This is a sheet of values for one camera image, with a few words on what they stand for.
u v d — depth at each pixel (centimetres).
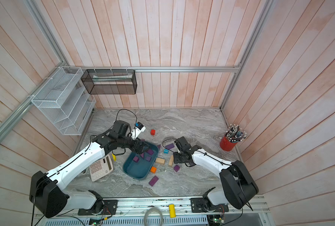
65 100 73
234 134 86
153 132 104
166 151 94
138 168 88
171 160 90
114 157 90
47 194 39
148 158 91
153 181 82
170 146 98
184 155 66
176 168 86
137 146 67
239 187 43
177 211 73
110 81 105
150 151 93
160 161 89
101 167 86
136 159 89
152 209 73
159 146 96
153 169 86
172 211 71
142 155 90
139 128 69
